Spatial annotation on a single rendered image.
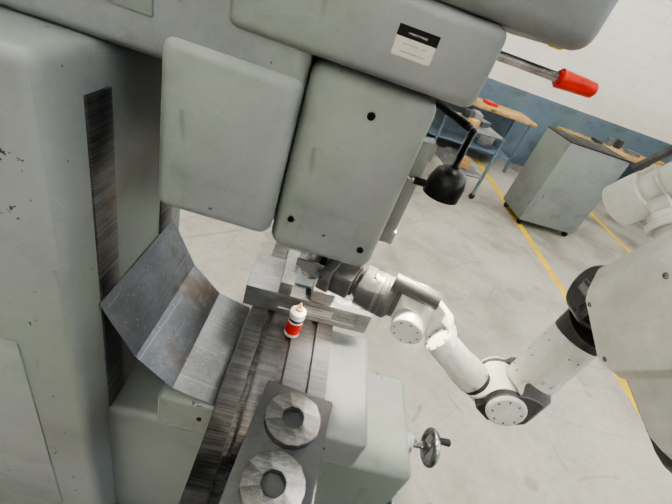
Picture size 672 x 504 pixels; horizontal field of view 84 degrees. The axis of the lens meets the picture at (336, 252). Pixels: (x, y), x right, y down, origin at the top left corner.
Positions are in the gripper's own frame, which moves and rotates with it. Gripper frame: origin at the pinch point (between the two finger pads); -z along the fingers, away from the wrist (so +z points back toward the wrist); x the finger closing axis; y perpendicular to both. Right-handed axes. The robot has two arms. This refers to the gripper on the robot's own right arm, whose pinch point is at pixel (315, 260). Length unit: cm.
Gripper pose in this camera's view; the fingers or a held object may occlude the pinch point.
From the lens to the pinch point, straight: 80.3
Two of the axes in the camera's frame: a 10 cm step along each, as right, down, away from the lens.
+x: -3.8, 4.5, -8.1
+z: 8.8, 4.4, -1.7
